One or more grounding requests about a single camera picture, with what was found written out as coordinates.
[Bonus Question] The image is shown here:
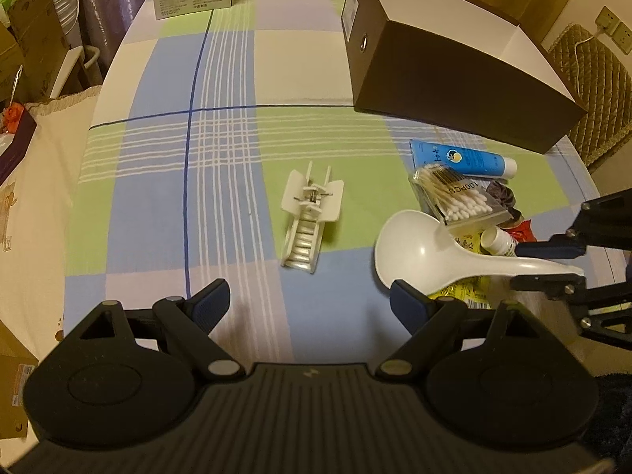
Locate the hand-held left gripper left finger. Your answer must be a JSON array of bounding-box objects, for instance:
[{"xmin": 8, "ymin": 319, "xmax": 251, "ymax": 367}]
[{"xmin": 64, "ymin": 279, "xmax": 246, "ymax": 381}]

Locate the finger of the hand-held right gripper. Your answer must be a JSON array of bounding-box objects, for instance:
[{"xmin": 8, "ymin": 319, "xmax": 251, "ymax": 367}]
[
  {"xmin": 510, "ymin": 273, "xmax": 632, "ymax": 347},
  {"xmin": 515, "ymin": 192, "xmax": 632, "ymax": 260}
]

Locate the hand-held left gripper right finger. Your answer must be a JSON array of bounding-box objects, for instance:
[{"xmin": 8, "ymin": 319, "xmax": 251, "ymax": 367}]
[{"xmin": 378, "ymin": 279, "xmax": 568, "ymax": 381}]

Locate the red packet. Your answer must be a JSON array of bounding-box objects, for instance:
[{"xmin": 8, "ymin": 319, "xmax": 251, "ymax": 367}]
[{"xmin": 504, "ymin": 220, "xmax": 536, "ymax": 244}]

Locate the small white pill bottle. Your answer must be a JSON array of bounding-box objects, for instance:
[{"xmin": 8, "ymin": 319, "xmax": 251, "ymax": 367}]
[{"xmin": 480, "ymin": 226, "xmax": 519, "ymax": 258}]

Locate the white plastic ladle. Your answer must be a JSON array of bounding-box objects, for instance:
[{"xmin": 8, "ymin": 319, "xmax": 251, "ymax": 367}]
[{"xmin": 374, "ymin": 210, "xmax": 586, "ymax": 296}]

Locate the yellow snack packet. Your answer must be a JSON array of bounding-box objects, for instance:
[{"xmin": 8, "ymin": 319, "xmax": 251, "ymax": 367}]
[{"xmin": 427, "ymin": 224, "xmax": 497, "ymax": 311}]

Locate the dark hair scrunchie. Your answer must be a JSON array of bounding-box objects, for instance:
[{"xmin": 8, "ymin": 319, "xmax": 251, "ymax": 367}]
[{"xmin": 481, "ymin": 181, "xmax": 524, "ymax": 223}]

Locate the clear cotton swab box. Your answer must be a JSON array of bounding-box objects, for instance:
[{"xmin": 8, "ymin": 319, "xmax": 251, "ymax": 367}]
[{"xmin": 409, "ymin": 163, "xmax": 514, "ymax": 228}]

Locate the blue cream tube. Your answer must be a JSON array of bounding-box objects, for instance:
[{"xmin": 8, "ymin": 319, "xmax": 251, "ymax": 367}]
[{"xmin": 410, "ymin": 139, "xmax": 517, "ymax": 179}]

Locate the brown storage box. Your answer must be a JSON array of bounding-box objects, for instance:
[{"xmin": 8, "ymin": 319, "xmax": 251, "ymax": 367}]
[{"xmin": 342, "ymin": 0, "xmax": 588, "ymax": 155}]

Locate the dark fleece clothing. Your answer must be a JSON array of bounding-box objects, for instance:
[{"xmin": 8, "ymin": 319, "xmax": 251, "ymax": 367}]
[{"xmin": 587, "ymin": 370, "xmax": 632, "ymax": 474}]

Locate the quilted tan chair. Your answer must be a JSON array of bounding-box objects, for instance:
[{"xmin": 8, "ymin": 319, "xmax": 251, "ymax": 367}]
[{"xmin": 547, "ymin": 22, "xmax": 632, "ymax": 173}]

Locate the cream embroidered cloth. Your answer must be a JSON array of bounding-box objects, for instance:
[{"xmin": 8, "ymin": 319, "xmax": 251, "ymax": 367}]
[{"xmin": 0, "ymin": 86, "xmax": 102, "ymax": 356}]

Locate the labelled cardboard box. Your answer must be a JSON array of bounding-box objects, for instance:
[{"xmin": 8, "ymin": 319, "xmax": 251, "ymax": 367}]
[{"xmin": 0, "ymin": 321, "xmax": 40, "ymax": 442}]

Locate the purple box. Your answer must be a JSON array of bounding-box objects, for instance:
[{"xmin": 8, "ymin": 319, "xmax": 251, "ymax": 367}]
[{"xmin": 0, "ymin": 109, "xmax": 39, "ymax": 186}]

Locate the orange item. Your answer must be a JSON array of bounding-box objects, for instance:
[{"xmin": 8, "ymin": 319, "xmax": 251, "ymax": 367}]
[{"xmin": 0, "ymin": 101, "xmax": 25, "ymax": 134}]

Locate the brown cardboard box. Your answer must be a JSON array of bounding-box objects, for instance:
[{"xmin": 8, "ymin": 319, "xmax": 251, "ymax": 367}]
[{"xmin": 10, "ymin": 0, "xmax": 82, "ymax": 102}]

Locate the purple curtain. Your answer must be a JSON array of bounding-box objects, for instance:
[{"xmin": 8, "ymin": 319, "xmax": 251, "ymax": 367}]
[{"xmin": 74, "ymin": 0, "xmax": 164, "ymax": 85}]

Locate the stack of metal bowls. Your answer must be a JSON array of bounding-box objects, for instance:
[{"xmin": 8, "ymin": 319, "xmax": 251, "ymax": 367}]
[{"xmin": 49, "ymin": 0, "xmax": 82, "ymax": 35}]

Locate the white power cable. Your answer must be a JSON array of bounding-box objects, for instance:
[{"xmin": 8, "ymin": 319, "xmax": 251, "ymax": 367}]
[{"xmin": 573, "ymin": 27, "xmax": 604, "ymax": 97}]

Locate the wall socket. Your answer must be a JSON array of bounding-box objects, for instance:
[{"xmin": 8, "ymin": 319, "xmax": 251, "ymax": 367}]
[
  {"xmin": 615, "ymin": 19, "xmax": 632, "ymax": 56},
  {"xmin": 595, "ymin": 6, "xmax": 619, "ymax": 35}
]

